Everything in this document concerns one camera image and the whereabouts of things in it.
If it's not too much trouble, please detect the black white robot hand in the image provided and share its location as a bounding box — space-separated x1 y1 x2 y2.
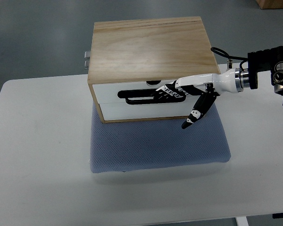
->
152 69 243 129

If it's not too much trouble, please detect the white drawer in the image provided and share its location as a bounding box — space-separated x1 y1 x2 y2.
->
92 79 201 105
100 96 199 121

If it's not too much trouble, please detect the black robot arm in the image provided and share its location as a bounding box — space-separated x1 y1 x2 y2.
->
235 46 283 96

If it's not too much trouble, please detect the wooden drawer cabinet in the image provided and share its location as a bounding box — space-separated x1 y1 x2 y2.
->
88 16 219 123

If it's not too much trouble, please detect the blue-grey mesh cushion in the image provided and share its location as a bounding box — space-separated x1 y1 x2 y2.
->
90 105 231 173

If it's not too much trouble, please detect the metal table clamp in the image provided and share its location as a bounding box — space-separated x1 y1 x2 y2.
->
84 50 91 69

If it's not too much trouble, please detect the white table leg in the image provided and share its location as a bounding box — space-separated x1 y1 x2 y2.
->
235 217 249 226

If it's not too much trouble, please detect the black table control panel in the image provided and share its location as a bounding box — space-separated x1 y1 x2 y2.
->
272 213 283 219

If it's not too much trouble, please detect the black cable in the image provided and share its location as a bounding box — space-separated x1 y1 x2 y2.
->
210 42 283 71

